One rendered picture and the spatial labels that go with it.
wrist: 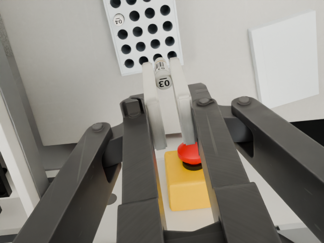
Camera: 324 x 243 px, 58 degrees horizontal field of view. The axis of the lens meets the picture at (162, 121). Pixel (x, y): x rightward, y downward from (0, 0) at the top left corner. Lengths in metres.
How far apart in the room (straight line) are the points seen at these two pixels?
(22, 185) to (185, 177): 0.19
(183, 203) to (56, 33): 0.28
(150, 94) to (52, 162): 0.37
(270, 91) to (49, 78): 0.33
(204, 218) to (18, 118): 0.25
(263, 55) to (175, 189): 0.22
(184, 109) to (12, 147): 0.25
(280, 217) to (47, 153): 0.37
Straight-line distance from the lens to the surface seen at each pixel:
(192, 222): 0.37
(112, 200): 0.41
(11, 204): 0.48
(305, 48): 0.47
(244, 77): 0.46
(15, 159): 0.37
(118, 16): 0.37
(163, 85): 0.21
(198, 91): 0.17
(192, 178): 0.35
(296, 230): 0.38
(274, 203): 0.40
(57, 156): 0.52
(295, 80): 0.48
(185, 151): 0.35
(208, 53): 0.44
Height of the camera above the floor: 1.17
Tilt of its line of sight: 61 degrees down
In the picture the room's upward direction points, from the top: 172 degrees clockwise
